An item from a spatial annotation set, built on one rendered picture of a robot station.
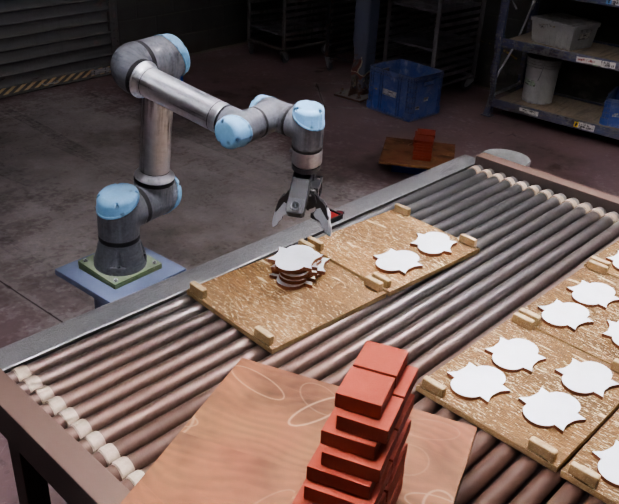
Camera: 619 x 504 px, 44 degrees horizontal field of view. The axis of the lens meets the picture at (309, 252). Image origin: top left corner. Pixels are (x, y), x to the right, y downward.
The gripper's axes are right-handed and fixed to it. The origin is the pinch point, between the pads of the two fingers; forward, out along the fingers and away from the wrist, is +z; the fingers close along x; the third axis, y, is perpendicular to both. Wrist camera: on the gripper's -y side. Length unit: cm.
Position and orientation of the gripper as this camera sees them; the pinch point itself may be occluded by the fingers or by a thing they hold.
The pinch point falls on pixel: (300, 233)
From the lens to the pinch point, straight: 195.7
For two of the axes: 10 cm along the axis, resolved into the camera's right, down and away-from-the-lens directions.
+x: -9.8, -1.7, 1.4
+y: 2.1, -5.9, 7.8
